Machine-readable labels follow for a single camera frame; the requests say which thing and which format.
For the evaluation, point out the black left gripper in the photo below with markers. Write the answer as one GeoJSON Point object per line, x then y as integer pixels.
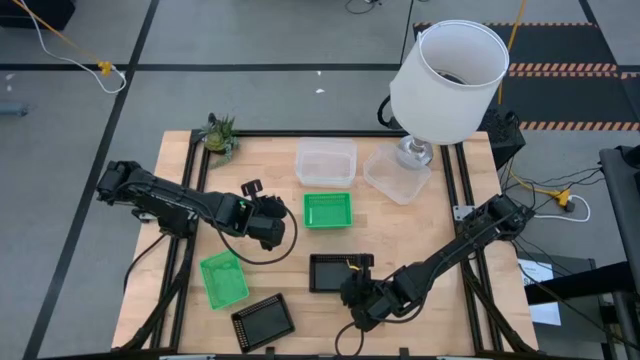
{"type": "Point", "coordinates": [267, 227]}

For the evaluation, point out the black box on floor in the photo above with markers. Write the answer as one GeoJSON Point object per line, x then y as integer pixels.
{"type": "Point", "coordinates": [35, 12]}

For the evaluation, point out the small green succulent plant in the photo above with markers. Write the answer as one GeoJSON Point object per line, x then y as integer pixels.
{"type": "Point", "coordinates": [217, 140]}

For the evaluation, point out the silver mounting bracket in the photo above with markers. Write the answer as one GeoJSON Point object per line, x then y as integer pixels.
{"type": "Point", "coordinates": [462, 213]}

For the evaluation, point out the white shade table lamp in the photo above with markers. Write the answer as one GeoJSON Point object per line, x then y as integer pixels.
{"type": "Point", "coordinates": [430, 105]}

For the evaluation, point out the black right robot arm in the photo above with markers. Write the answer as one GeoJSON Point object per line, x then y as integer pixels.
{"type": "Point", "coordinates": [465, 240]}

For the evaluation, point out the black electronics box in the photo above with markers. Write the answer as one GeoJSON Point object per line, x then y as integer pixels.
{"type": "Point", "coordinates": [505, 137]}

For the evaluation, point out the white paper sheet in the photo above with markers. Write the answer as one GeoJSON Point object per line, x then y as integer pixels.
{"type": "Point", "coordinates": [542, 310]}

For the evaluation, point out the clear plastic container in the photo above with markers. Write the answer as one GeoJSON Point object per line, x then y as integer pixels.
{"type": "Point", "coordinates": [395, 175]}
{"type": "Point", "coordinates": [325, 165]}

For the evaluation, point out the black clamp bracket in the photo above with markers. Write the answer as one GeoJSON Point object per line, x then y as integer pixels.
{"type": "Point", "coordinates": [404, 353]}
{"type": "Point", "coordinates": [270, 353]}

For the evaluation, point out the grey-blue floor object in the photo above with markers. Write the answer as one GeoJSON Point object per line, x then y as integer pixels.
{"type": "Point", "coordinates": [12, 109]}

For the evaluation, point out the black beam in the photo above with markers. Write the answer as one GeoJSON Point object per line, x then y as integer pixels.
{"type": "Point", "coordinates": [580, 287]}

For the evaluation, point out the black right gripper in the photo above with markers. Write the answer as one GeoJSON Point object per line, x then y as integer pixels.
{"type": "Point", "coordinates": [372, 302]}

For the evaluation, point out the black desk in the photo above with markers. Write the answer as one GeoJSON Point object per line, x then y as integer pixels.
{"type": "Point", "coordinates": [622, 200]}

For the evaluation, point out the black mat with orange stripes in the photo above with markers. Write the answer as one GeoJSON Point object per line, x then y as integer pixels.
{"type": "Point", "coordinates": [560, 47]}

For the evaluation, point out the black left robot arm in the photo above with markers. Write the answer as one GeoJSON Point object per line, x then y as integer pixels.
{"type": "Point", "coordinates": [170, 200]}

